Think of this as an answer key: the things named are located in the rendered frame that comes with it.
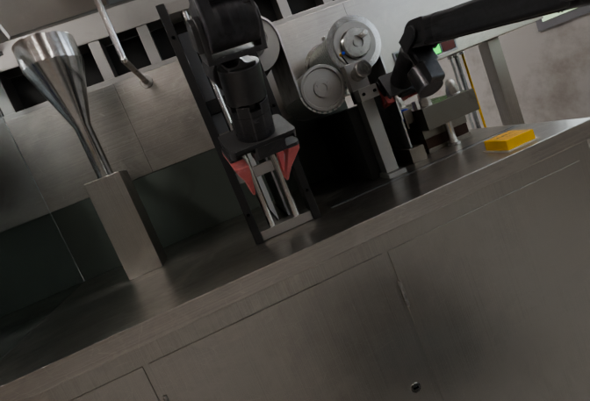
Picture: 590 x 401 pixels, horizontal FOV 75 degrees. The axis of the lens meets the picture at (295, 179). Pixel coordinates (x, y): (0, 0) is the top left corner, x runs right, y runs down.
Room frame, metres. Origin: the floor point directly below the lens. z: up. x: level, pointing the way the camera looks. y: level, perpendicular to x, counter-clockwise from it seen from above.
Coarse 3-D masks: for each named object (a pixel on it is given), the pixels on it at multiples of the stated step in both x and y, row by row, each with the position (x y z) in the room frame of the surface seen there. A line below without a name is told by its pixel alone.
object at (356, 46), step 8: (352, 32) 1.00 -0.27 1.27; (344, 40) 1.00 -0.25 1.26; (352, 40) 1.00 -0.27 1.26; (360, 40) 1.00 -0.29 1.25; (368, 40) 1.00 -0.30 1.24; (344, 48) 1.00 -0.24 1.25; (352, 48) 1.00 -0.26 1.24; (360, 48) 1.00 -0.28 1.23; (368, 48) 1.00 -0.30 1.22; (352, 56) 1.00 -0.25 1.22; (360, 56) 1.00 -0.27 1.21
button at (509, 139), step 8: (496, 136) 0.84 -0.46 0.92; (504, 136) 0.82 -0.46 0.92; (512, 136) 0.79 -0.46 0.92; (520, 136) 0.78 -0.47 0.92; (528, 136) 0.79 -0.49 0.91; (488, 144) 0.83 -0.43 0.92; (496, 144) 0.81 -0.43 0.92; (504, 144) 0.78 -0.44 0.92; (512, 144) 0.78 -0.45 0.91; (520, 144) 0.78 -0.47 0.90
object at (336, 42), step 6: (348, 24) 1.02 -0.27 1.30; (354, 24) 1.02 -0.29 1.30; (360, 24) 1.02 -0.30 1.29; (342, 30) 1.01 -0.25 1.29; (336, 36) 1.01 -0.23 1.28; (372, 36) 1.02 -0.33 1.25; (336, 42) 1.01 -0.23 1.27; (372, 42) 1.02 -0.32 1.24; (336, 48) 1.01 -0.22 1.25; (372, 48) 1.02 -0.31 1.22; (336, 54) 1.01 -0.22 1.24; (366, 54) 1.02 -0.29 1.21; (372, 54) 1.02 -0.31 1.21; (342, 60) 1.01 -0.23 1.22; (348, 60) 1.01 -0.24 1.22; (354, 60) 1.01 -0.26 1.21; (366, 60) 1.02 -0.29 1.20
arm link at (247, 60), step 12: (240, 60) 0.50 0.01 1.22; (252, 60) 0.51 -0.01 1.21; (228, 72) 0.50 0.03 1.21; (240, 72) 0.50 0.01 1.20; (252, 72) 0.50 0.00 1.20; (228, 84) 0.51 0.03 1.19; (240, 84) 0.50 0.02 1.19; (252, 84) 0.51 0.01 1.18; (264, 84) 0.53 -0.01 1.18; (228, 96) 0.52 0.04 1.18; (240, 96) 0.51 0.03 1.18; (252, 96) 0.51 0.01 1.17; (264, 96) 0.53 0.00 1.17; (252, 108) 0.53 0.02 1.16
